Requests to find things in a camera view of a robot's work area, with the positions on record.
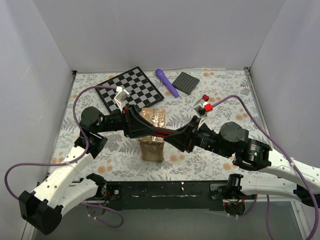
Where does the brown taped cardboard box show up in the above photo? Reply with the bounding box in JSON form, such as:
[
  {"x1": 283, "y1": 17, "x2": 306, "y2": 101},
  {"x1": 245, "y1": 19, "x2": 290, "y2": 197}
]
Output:
[{"x1": 138, "y1": 106, "x2": 167, "y2": 162}]

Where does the red black utility knife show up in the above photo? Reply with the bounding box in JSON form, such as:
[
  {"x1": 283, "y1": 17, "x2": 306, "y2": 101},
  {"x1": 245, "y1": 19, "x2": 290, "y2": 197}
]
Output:
[{"x1": 202, "y1": 94, "x2": 210, "y2": 102}]

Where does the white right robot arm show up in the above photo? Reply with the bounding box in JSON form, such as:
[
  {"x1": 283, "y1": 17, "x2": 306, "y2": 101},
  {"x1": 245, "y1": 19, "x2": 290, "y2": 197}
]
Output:
[{"x1": 164, "y1": 117, "x2": 320, "y2": 207}]

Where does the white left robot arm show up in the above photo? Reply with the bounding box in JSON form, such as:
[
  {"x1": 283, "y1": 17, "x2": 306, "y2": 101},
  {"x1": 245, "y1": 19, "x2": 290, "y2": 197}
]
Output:
[{"x1": 18, "y1": 105, "x2": 161, "y2": 235}]

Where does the black white checkerboard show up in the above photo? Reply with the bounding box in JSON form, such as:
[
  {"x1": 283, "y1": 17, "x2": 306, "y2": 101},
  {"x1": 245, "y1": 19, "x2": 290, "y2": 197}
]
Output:
[{"x1": 100, "y1": 66, "x2": 164, "y2": 111}]

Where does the dark grey studded plate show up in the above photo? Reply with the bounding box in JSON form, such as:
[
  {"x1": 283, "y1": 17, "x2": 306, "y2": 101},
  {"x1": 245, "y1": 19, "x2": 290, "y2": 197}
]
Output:
[{"x1": 172, "y1": 72, "x2": 200, "y2": 95}]

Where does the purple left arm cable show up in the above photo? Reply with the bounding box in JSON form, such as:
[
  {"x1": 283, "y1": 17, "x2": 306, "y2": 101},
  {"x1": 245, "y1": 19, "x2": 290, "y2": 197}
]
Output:
[{"x1": 4, "y1": 85, "x2": 124, "y2": 229}]

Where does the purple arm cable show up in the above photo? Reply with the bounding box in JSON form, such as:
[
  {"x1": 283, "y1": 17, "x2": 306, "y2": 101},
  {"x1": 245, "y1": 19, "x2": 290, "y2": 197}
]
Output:
[
  {"x1": 210, "y1": 95, "x2": 320, "y2": 240},
  {"x1": 4, "y1": 85, "x2": 124, "y2": 229}
]

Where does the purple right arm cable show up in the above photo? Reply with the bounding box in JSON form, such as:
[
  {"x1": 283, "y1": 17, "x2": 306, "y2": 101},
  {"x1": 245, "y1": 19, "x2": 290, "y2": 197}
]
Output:
[{"x1": 210, "y1": 95, "x2": 320, "y2": 240}]

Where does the purple cylindrical handle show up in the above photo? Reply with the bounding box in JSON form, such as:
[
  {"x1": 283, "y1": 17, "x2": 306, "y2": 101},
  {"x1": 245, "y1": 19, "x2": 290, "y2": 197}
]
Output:
[{"x1": 155, "y1": 68, "x2": 180, "y2": 98}]

